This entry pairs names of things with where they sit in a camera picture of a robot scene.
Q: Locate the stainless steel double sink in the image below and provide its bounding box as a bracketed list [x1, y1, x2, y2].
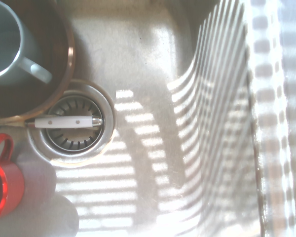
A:
[0, 0, 296, 237]

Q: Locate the red mug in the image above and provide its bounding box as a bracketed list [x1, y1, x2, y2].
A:
[0, 133, 25, 226]

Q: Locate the metal sink drain strainer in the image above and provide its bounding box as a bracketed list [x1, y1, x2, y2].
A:
[27, 79, 115, 169]

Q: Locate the brown ceramic bowl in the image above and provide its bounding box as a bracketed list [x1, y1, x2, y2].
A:
[0, 0, 76, 124]

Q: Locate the grey ceramic mug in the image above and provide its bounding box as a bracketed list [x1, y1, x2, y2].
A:
[0, 0, 53, 86]

